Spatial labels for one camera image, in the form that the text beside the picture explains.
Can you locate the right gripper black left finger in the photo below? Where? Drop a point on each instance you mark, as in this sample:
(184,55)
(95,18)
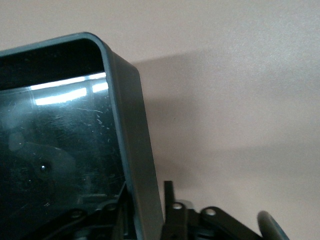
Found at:
(100,222)

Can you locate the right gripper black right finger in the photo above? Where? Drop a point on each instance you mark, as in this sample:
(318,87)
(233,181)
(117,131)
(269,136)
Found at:
(185,225)

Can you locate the black rectangular plastic box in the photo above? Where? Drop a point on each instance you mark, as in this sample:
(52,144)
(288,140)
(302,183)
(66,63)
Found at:
(62,140)

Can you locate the brown table cover sheet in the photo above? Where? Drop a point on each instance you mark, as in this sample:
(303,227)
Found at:
(237,87)

